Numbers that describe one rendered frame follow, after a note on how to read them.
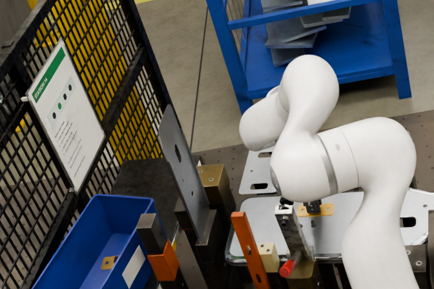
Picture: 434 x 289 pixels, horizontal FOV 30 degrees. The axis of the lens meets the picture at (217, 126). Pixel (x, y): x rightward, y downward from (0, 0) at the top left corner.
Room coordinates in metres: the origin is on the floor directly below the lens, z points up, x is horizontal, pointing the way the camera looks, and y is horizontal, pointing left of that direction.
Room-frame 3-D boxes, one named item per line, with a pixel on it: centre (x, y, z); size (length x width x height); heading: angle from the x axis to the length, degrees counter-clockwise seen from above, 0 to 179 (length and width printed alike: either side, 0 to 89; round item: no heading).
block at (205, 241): (1.45, 0.10, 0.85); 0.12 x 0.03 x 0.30; 157
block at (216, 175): (1.57, 0.07, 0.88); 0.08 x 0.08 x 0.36; 67
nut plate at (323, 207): (1.39, -0.16, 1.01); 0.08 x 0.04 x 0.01; 67
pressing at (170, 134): (1.45, 0.10, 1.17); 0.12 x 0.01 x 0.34; 157
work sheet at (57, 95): (1.65, 0.33, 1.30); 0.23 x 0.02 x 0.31; 157
